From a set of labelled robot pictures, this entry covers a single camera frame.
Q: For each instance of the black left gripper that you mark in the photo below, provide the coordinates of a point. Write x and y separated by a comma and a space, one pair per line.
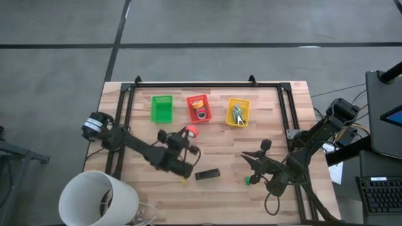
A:
177, 142

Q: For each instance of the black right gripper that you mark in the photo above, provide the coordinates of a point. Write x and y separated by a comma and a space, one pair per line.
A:
267, 164

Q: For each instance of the orange tape roll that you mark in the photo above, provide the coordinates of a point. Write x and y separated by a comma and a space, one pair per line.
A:
195, 130

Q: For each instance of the green staple remover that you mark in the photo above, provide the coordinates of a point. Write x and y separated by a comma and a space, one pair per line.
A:
247, 180

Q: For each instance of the red tape roll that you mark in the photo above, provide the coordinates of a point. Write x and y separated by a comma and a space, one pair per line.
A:
196, 113

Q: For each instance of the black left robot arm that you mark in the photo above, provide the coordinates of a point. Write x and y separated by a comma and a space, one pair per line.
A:
141, 149

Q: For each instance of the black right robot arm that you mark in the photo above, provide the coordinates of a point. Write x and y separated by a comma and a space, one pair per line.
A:
314, 135

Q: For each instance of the black stapler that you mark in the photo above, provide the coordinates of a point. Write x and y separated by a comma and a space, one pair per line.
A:
207, 174

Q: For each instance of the yellow staple remover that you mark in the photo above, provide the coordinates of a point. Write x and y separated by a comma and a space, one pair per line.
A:
183, 181

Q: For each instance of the green plastic basket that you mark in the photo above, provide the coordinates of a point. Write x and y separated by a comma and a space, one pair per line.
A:
161, 110

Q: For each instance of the red plastic basket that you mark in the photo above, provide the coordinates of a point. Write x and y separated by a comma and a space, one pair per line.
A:
207, 100

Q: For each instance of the yellow plastic basket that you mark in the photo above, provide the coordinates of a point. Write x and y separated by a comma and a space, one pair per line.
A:
230, 110

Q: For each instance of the white cylindrical lampshade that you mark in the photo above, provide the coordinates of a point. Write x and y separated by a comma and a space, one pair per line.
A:
125, 201

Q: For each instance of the black keyboard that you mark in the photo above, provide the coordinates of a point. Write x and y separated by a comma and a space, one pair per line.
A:
381, 196

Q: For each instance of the black tablet blue screen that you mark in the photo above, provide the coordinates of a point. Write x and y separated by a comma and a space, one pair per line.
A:
394, 117

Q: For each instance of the black pole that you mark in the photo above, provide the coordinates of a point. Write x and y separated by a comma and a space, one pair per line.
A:
392, 73

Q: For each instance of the grey metal stand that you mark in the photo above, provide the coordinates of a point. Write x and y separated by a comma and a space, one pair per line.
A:
19, 153

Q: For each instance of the silver corner bracket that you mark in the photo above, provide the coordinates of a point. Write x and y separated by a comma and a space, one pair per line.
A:
293, 133

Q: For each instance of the black aluminium table frame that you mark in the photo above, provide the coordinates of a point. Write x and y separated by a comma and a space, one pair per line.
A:
220, 84

